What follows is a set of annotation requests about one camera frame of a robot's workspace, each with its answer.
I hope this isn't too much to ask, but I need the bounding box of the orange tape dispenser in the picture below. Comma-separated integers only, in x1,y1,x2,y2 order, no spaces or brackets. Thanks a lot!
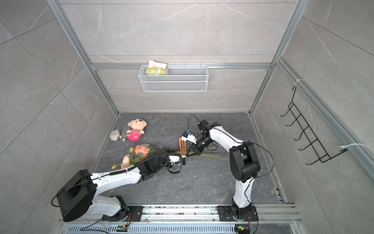
179,137,187,156

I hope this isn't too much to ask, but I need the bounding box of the artificial pink flower bouquet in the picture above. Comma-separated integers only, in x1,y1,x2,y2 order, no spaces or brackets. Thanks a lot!
111,144,224,170

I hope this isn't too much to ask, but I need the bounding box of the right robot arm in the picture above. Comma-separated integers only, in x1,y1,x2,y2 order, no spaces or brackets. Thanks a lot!
182,120,261,220

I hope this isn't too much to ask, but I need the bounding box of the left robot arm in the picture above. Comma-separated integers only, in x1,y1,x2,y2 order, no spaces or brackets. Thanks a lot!
55,149,186,222

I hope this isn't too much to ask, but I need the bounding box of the pink plush doll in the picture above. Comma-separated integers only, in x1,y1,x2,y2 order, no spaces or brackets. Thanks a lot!
127,119,147,141

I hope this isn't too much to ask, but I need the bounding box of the small grey plush toy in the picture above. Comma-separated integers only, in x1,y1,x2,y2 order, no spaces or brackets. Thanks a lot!
109,130,126,141

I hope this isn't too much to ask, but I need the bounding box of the yellow green packet in basket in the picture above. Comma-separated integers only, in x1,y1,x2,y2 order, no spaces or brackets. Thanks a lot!
146,60,168,75

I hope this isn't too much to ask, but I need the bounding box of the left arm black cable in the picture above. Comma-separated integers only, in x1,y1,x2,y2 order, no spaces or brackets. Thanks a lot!
51,152,176,208

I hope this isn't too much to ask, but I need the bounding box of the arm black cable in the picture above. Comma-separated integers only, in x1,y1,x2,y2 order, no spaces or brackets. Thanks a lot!
186,114,275,205
51,152,176,208

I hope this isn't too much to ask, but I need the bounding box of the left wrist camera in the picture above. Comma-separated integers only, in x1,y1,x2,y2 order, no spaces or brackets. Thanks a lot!
168,155,186,165

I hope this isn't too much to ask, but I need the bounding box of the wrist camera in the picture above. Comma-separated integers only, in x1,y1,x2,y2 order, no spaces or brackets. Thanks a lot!
181,131,197,144
168,155,186,165

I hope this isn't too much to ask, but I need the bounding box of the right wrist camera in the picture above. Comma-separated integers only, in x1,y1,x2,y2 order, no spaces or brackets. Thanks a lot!
181,131,197,144

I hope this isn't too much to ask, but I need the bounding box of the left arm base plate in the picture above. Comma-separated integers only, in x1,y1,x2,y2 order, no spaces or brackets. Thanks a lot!
101,206,144,222

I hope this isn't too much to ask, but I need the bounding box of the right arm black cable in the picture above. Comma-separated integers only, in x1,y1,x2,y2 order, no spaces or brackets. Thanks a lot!
186,114,275,205

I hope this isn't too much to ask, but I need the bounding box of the white wire wall basket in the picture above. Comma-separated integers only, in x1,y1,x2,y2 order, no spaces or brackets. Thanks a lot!
138,65,209,92

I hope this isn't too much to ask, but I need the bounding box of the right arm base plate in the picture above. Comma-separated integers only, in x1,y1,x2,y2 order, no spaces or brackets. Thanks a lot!
217,203,259,222

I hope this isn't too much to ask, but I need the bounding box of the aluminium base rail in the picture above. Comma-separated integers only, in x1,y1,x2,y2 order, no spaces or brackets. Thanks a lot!
55,204,306,234

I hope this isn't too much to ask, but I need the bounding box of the black wall hook rack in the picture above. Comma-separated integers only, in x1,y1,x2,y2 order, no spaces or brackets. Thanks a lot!
280,86,348,166

